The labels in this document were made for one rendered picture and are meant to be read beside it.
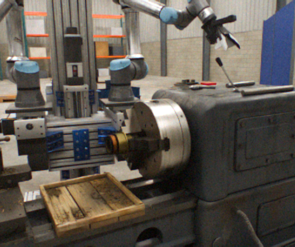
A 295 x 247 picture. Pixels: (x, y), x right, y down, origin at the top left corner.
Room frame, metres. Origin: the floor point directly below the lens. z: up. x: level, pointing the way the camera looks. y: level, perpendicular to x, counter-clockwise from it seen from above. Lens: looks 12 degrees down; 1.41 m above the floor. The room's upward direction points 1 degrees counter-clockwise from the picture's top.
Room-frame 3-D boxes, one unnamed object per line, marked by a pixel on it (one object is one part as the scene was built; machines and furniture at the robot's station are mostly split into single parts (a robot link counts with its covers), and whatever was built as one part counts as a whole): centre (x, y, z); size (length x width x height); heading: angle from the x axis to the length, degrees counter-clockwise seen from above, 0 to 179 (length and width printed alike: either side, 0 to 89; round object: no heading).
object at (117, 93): (1.79, 0.14, 1.21); 0.15 x 0.15 x 0.10
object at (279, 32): (7.36, -3.01, 1.18); 4.12 x 0.80 x 2.35; 167
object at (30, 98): (1.64, 0.61, 1.21); 0.15 x 0.15 x 0.10
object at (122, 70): (1.79, 0.13, 1.33); 0.13 x 0.12 x 0.14; 143
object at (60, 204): (1.09, 0.22, 0.89); 0.36 x 0.30 x 0.04; 27
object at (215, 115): (1.41, -0.38, 1.06); 0.59 x 0.48 x 0.39; 117
